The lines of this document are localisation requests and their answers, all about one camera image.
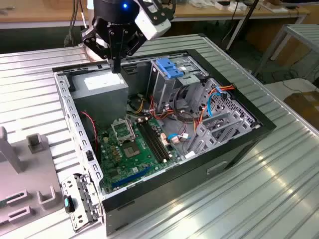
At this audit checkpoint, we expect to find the black RAM slot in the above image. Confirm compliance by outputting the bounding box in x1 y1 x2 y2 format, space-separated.
138 121 164 164
144 119 172 160

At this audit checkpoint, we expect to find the grey parts rack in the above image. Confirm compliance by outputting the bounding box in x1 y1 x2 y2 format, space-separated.
0 125 63 225

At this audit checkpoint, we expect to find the grey power supply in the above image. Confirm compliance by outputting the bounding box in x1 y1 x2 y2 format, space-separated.
70 69 130 127

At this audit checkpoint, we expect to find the red black fan wire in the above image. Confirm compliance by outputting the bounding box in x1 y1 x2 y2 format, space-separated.
79 111 99 153

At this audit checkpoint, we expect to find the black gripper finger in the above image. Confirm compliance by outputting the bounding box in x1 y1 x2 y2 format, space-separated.
116 27 147 74
81 26 117 74

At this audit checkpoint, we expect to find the short blue board wire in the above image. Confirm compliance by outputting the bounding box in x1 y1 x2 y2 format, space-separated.
167 133 191 145

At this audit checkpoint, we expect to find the black cable bundle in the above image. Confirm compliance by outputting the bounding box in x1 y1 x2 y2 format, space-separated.
64 0 89 48

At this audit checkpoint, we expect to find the wooden desk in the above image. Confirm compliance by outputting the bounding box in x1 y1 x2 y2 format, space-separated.
0 0 311 28

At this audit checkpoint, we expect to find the black PC case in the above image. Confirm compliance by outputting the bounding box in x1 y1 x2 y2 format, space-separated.
51 48 277 237

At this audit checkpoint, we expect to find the metal optical drive cage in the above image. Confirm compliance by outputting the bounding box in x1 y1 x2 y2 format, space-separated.
147 56 209 112

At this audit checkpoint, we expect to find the brown cardboard box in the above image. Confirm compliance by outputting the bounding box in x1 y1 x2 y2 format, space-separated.
283 91 319 128

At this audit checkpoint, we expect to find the green motherboard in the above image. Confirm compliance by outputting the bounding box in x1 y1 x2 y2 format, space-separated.
96 117 181 192

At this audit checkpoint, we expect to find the metal socket cover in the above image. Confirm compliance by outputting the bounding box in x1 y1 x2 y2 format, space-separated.
111 119 137 144

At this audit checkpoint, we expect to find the white box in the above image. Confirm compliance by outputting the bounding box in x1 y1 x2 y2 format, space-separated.
215 0 250 12

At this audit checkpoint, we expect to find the blue expansion slot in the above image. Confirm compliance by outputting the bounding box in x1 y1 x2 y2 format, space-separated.
111 166 153 189

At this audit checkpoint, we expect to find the blue data wire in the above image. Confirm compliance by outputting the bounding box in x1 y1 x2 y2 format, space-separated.
207 86 227 118

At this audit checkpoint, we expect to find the yellow black wire bundle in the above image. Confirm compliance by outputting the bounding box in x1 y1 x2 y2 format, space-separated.
126 94 150 115

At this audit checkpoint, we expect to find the black tripod leg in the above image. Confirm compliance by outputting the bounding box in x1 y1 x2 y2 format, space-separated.
225 0 260 50

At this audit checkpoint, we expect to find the blue drive latch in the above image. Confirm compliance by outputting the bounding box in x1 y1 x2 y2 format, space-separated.
156 57 184 79

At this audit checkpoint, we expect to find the CPU socket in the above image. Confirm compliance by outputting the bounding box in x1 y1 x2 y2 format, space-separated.
122 141 140 159

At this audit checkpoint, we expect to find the orange red wire bundle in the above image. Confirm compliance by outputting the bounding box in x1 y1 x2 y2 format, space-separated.
149 94 209 130

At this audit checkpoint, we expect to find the metal disk bay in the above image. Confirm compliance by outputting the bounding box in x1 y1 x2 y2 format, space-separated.
185 109 257 159

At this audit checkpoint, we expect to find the black blue latch tab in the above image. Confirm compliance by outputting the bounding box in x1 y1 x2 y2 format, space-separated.
63 195 75 214

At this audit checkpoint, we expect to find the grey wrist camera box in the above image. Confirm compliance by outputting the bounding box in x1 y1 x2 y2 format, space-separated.
134 7 172 40

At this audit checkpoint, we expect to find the grey expansion bracket latch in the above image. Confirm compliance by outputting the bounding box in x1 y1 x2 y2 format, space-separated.
61 173 104 234

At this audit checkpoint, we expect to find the orange power wire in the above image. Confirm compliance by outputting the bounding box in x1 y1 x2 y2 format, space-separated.
208 84 237 100

